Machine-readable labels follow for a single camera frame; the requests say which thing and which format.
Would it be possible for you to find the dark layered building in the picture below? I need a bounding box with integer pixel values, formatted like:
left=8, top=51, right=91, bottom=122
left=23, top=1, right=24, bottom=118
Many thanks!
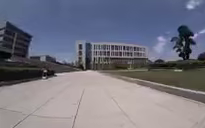
left=0, top=20, right=34, bottom=59

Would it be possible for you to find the white building with many windows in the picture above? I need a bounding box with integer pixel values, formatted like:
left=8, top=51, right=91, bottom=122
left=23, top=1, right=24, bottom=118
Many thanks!
left=75, top=40, right=150, bottom=71

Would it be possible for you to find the sloping bank with steps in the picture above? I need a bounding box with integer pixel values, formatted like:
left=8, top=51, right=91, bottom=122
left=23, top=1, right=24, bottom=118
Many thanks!
left=0, top=56, right=81, bottom=74

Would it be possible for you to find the pale concrete slab pavement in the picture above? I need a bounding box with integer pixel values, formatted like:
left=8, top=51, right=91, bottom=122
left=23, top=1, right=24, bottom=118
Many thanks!
left=0, top=69, right=205, bottom=128

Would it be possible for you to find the grey strip beside lawn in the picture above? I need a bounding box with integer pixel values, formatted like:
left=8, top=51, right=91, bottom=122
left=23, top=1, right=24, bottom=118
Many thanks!
left=101, top=71, right=205, bottom=107

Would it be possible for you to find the low grey building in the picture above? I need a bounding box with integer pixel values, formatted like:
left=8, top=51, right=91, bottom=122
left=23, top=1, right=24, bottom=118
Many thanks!
left=29, top=54, right=57, bottom=64

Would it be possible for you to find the dark trimmed hedge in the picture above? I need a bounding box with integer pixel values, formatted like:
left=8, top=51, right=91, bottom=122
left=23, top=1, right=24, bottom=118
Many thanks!
left=0, top=66, right=56, bottom=84

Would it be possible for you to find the tall dark tree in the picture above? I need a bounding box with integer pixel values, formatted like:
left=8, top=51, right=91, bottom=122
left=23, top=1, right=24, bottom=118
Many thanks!
left=170, top=24, right=197, bottom=62

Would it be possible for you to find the grass lawn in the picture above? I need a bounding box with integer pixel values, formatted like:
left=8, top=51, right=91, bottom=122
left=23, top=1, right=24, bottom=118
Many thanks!
left=99, top=68, right=205, bottom=94

